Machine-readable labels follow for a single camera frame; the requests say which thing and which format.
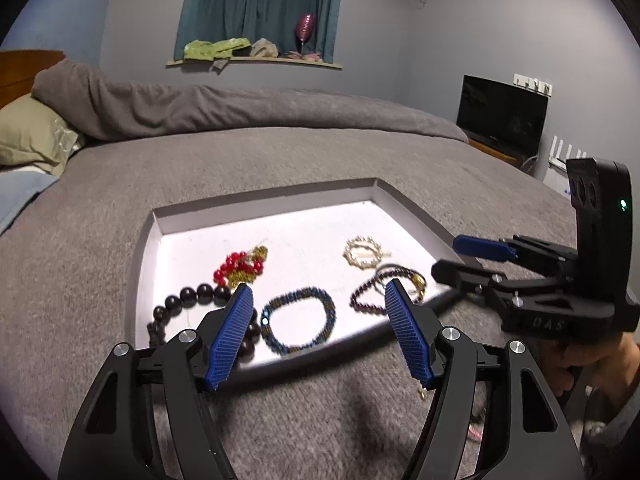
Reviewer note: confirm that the person's right hand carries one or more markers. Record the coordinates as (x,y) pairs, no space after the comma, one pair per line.
(615,365)

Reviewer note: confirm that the blue pillow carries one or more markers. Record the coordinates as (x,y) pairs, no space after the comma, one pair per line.
(20,195)

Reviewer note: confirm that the pink cloth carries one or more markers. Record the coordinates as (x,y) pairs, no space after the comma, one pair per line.
(300,56)

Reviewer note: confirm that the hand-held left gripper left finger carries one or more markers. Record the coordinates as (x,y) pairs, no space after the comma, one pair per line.
(230,335)

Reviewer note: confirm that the window sill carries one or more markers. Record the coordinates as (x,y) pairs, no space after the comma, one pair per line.
(300,62)

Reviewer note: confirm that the rolled grey duvet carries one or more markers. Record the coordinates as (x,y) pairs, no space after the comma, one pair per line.
(225,110)

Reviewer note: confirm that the pink balloon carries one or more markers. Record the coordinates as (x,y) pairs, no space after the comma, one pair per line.
(306,25)

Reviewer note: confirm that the wooden headboard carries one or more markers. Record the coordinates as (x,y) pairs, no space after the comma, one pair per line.
(25,75)

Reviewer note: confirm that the teal curtain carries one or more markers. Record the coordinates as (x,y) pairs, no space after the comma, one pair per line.
(260,0)

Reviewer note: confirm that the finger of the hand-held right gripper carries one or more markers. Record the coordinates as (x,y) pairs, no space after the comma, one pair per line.
(460,274)
(480,247)

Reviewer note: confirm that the black television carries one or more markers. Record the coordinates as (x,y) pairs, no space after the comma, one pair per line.
(500,115)

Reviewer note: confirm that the green pillow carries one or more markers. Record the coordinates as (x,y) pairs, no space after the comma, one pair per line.
(30,135)

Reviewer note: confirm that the grey bed blanket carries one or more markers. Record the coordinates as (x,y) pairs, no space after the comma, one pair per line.
(75,285)

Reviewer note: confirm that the beige cloth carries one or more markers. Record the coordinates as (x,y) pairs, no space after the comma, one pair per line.
(264,49)

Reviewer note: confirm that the white router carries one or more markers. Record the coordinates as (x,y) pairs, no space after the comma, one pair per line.
(562,160)

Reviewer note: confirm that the white box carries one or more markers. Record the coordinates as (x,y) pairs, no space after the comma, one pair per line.
(556,180)

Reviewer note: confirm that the white wall hooks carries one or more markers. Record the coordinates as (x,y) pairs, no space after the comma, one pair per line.
(532,82)

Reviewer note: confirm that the wooden television stand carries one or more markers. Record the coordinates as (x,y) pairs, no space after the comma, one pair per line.
(492,150)

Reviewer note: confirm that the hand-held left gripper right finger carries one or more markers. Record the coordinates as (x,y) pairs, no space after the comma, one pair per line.
(407,335)

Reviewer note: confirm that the green cloth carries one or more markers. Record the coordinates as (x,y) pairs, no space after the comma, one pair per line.
(210,49)

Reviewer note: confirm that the grey shallow tray box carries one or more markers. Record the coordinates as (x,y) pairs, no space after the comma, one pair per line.
(300,240)

